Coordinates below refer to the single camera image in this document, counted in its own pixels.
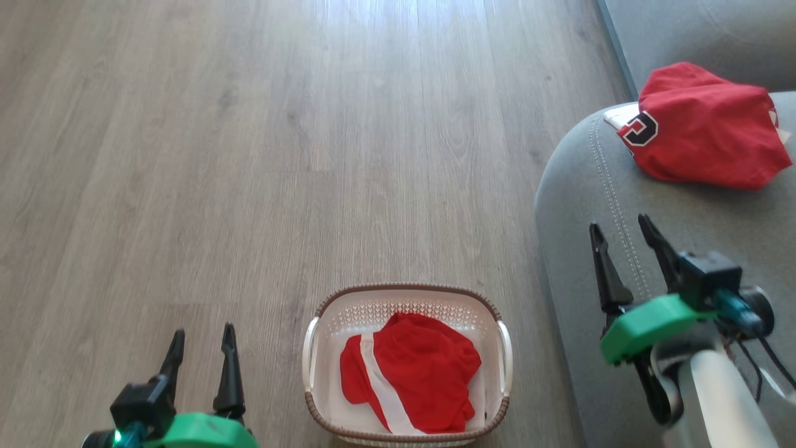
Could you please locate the white plastic laundry basket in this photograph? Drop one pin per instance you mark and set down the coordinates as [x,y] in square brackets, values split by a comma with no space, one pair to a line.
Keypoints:
[367,308]

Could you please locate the red jersey with number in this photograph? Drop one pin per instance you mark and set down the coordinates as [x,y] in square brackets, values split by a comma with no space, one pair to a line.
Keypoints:
[703,124]

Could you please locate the grey fabric sofa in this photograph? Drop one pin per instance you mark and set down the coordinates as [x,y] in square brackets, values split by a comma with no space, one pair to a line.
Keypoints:
[572,186]

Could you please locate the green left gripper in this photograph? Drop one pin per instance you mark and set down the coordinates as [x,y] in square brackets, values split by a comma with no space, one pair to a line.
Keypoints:
[199,432]

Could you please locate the red shorts with white stripe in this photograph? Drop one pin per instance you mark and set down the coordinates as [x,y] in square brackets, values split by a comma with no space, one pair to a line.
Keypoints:
[429,373]

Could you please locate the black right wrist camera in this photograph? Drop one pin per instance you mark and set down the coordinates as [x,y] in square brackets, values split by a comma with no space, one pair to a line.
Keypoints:
[709,277]

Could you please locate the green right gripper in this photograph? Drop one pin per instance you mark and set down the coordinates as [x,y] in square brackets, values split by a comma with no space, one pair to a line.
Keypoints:
[647,323]

